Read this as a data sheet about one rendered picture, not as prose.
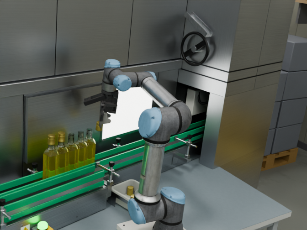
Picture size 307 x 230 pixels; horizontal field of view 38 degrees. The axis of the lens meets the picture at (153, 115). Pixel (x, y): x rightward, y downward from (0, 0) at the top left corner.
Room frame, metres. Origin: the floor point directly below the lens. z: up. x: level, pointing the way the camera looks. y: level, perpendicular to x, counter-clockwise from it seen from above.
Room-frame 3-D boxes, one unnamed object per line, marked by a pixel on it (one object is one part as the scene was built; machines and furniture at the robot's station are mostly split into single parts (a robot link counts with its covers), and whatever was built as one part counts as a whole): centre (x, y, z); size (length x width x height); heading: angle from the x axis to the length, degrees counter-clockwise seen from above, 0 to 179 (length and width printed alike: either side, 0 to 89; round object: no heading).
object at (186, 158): (2.53, -0.21, 0.90); 0.17 x 0.05 x 0.23; 50
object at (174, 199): (1.80, -0.12, 0.94); 0.13 x 0.12 x 0.14; 122
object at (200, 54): (2.75, -0.22, 1.49); 0.21 x 0.05 x 0.21; 50
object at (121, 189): (2.06, 0.05, 0.80); 0.22 x 0.17 x 0.09; 50
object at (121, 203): (2.08, 0.07, 0.79); 0.27 x 0.17 x 0.08; 50
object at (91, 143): (2.10, 0.31, 0.99); 0.06 x 0.06 x 0.21; 50
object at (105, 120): (2.13, 0.24, 1.18); 0.06 x 0.03 x 0.09; 100
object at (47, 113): (2.31, 0.31, 1.15); 0.90 x 0.03 x 0.34; 140
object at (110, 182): (2.04, 0.20, 0.95); 0.17 x 0.03 x 0.12; 50
